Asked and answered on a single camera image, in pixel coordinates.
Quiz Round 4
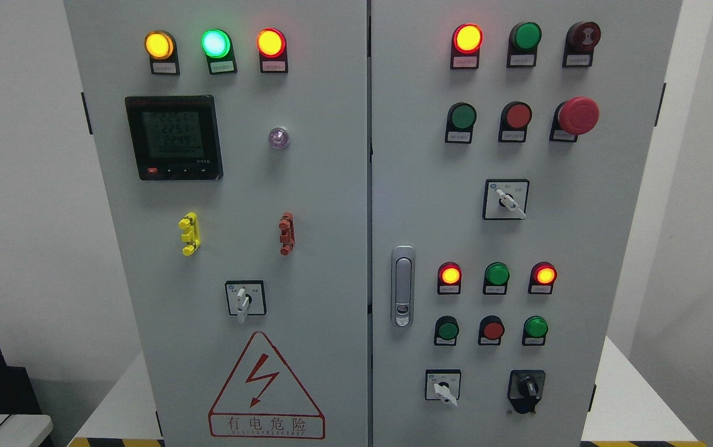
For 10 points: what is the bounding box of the door rotary selector switch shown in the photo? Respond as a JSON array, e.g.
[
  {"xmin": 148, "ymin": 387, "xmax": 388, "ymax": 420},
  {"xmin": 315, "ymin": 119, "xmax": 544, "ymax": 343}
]
[{"xmin": 225, "ymin": 280, "xmax": 267, "ymax": 323}]

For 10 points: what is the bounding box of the red electrical hazard warning sticker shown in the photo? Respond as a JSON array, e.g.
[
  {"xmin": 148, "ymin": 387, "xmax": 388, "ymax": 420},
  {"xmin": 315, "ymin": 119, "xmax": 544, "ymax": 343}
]
[{"xmin": 208, "ymin": 331, "xmax": 326, "ymax": 440}]

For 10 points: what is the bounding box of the red lit indicator lower right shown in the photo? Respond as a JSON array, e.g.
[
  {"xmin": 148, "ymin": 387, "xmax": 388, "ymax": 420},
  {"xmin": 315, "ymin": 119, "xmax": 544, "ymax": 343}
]
[{"xmin": 527, "ymin": 261, "xmax": 557, "ymax": 295}]

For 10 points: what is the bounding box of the red lit indicator top right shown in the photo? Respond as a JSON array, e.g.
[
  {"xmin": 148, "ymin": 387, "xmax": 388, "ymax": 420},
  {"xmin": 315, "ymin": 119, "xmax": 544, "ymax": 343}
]
[{"xmin": 450, "ymin": 23, "xmax": 483, "ymax": 70}]

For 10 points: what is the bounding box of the black digital power meter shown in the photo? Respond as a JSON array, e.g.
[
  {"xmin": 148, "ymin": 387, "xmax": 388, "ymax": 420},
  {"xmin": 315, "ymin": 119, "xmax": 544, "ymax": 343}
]
[{"xmin": 125, "ymin": 94, "xmax": 223, "ymax": 181}]

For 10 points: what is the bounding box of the red lit indicator left door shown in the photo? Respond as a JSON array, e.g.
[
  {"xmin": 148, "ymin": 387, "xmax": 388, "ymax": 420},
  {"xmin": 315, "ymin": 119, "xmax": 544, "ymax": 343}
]
[{"xmin": 256, "ymin": 27, "xmax": 289, "ymax": 73}]

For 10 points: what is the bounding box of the small clear bulb light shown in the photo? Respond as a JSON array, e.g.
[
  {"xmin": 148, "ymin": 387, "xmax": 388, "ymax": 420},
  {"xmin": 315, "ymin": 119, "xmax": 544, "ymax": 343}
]
[{"xmin": 268, "ymin": 127, "xmax": 290, "ymax": 150}]

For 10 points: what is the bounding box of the upper right rotary selector switch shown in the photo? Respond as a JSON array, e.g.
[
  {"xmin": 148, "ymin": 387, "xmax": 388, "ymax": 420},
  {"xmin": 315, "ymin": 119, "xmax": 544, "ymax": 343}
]
[{"xmin": 483, "ymin": 179, "xmax": 530, "ymax": 220}]

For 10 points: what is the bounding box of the right grey cabinet door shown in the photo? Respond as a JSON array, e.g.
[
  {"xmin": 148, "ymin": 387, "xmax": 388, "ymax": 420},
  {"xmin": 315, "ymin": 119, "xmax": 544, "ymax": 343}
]
[{"xmin": 371, "ymin": 1, "xmax": 682, "ymax": 446}]

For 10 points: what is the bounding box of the green push button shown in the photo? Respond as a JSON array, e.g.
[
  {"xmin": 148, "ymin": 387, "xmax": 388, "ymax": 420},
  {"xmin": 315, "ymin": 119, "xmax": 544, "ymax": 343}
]
[
  {"xmin": 445, "ymin": 102, "xmax": 477, "ymax": 144},
  {"xmin": 521, "ymin": 316, "xmax": 549, "ymax": 347},
  {"xmin": 434, "ymin": 316, "xmax": 459, "ymax": 346}
]

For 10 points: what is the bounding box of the silver door latch handle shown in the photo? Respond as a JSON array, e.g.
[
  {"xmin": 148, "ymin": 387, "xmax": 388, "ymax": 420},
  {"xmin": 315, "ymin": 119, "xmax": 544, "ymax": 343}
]
[{"xmin": 390, "ymin": 245, "xmax": 415, "ymax": 327}]

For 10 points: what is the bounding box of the yellow indicator light top left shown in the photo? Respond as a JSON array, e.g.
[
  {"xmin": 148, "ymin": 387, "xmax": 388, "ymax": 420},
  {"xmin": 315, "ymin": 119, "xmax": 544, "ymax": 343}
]
[{"xmin": 144, "ymin": 29, "xmax": 180, "ymax": 76}]

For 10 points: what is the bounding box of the dark red buzzer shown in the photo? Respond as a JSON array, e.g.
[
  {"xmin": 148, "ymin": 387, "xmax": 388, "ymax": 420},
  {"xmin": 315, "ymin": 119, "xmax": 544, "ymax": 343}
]
[{"xmin": 562, "ymin": 22, "xmax": 602, "ymax": 68}]

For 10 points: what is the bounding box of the red push button lower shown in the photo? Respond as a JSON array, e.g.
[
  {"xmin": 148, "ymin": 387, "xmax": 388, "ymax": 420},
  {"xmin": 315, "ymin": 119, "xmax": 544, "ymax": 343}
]
[{"xmin": 477, "ymin": 316, "xmax": 506, "ymax": 346}]

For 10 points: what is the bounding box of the green push button lower left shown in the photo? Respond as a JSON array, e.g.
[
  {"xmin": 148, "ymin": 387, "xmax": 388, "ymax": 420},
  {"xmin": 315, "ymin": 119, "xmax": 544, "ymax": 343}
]
[{"xmin": 434, "ymin": 316, "xmax": 459, "ymax": 346}]

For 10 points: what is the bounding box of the red lit indicator lower left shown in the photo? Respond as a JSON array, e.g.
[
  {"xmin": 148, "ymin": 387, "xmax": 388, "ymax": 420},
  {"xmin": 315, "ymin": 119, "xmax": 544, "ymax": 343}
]
[{"xmin": 437, "ymin": 261, "xmax": 462, "ymax": 295}]

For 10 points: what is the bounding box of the red push button upper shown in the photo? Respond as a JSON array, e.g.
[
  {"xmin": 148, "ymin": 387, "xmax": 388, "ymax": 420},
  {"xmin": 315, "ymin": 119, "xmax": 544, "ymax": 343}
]
[{"xmin": 498, "ymin": 101, "xmax": 532, "ymax": 143}]

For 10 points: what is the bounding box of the black key selector switch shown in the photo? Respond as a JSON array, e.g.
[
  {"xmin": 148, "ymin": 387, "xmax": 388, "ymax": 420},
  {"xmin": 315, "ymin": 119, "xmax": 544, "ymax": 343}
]
[{"xmin": 507, "ymin": 369, "xmax": 546, "ymax": 414}]

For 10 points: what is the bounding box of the red push button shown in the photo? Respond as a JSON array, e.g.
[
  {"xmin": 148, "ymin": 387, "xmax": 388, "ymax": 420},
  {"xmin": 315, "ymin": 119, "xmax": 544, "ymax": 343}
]
[
  {"xmin": 498, "ymin": 101, "xmax": 532, "ymax": 143},
  {"xmin": 477, "ymin": 316, "xmax": 506, "ymax": 346}
]

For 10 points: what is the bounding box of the red terminal clip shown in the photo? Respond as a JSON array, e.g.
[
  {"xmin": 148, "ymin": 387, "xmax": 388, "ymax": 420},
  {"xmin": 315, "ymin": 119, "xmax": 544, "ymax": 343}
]
[{"xmin": 279, "ymin": 212, "xmax": 295, "ymax": 256}]

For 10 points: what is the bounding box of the red lit indicator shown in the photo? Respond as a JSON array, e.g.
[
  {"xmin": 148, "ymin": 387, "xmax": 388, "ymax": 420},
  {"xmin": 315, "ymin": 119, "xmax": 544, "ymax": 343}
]
[
  {"xmin": 450, "ymin": 23, "xmax": 483, "ymax": 70},
  {"xmin": 527, "ymin": 261, "xmax": 557, "ymax": 295},
  {"xmin": 437, "ymin": 261, "xmax": 462, "ymax": 295}
]

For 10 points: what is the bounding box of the green push button upper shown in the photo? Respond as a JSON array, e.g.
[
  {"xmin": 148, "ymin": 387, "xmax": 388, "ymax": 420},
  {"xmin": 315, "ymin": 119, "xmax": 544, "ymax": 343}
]
[{"xmin": 445, "ymin": 102, "xmax": 477, "ymax": 144}]

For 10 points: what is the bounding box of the green indicator lower middle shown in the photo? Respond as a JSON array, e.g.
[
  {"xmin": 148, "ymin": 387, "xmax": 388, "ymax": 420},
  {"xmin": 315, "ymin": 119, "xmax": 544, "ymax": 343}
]
[{"xmin": 483, "ymin": 261, "xmax": 510, "ymax": 296}]

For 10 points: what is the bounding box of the left grey cabinet door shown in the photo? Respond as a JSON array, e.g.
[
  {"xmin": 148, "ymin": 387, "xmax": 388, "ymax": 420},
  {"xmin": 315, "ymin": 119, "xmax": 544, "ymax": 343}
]
[{"xmin": 65, "ymin": 1, "xmax": 369, "ymax": 446}]

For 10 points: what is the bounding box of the white side table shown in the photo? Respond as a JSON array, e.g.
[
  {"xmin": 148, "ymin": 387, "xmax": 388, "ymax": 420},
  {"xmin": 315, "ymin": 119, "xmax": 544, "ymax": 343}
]
[{"xmin": 0, "ymin": 414, "xmax": 53, "ymax": 446}]

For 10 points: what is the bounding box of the red emergency stop mushroom button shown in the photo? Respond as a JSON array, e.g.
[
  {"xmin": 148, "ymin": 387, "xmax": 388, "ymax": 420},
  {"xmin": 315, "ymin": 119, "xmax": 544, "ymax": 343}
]
[{"xmin": 549, "ymin": 96, "xmax": 600, "ymax": 143}]

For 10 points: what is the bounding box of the green indicator top right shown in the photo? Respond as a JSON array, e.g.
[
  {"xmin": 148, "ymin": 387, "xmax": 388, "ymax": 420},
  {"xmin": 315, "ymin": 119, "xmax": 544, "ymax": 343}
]
[{"xmin": 506, "ymin": 22, "xmax": 542, "ymax": 68}]

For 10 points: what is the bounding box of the grey cabinet door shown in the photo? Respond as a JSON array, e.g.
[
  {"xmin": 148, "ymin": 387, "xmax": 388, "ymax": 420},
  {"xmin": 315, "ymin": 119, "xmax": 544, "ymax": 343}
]
[
  {"xmin": 371, "ymin": 1, "xmax": 682, "ymax": 446},
  {"xmin": 65, "ymin": 1, "xmax": 369, "ymax": 446}
]

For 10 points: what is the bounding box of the green lit indicator light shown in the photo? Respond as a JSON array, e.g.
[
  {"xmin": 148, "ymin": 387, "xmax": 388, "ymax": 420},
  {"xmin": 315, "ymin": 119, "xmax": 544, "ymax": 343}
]
[{"xmin": 200, "ymin": 29, "xmax": 238, "ymax": 75}]

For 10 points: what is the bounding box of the yellow terminal clip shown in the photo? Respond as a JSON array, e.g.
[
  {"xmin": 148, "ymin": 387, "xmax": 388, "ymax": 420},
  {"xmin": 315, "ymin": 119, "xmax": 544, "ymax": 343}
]
[{"xmin": 177, "ymin": 212, "xmax": 201, "ymax": 256}]

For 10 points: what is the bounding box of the lower white rotary selector switch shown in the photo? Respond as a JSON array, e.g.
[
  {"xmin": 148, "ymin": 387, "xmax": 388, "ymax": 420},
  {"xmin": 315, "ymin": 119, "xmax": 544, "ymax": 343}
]
[{"xmin": 424, "ymin": 369, "xmax": 462, "ymax": 408}]

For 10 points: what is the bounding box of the green push button lower right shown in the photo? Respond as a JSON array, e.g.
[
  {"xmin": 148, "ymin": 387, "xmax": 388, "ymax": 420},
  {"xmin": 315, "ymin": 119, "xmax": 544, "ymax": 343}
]
[{"xmin": 521, "ymin": 316, "xmax": 549, "ymax": 347}]

